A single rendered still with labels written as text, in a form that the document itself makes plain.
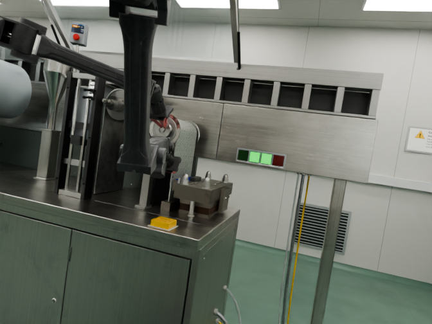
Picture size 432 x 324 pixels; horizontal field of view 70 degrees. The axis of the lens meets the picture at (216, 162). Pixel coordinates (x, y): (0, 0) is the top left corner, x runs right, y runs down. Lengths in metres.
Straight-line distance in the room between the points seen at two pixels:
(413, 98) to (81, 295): 3.71
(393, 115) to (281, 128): 2.58
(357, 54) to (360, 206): 1.76
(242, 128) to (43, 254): 1.05
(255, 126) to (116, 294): 0.98
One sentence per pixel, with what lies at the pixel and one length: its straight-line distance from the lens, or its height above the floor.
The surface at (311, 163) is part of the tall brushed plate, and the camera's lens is 1.57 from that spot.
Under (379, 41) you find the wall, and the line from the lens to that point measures 4.20.
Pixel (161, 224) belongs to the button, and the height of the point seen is 0.92.
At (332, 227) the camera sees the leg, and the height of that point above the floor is 0.88.
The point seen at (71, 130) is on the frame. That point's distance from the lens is 1.53.
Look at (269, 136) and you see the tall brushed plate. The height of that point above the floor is 1.30.
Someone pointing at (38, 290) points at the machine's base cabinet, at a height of 0.54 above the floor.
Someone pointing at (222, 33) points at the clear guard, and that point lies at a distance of 1.67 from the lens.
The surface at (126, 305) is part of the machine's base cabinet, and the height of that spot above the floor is 0.59.
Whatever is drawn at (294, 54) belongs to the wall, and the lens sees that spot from 4.11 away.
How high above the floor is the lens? 1.21
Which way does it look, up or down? 3 degrees down
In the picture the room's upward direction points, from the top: 8 degrees clockwise
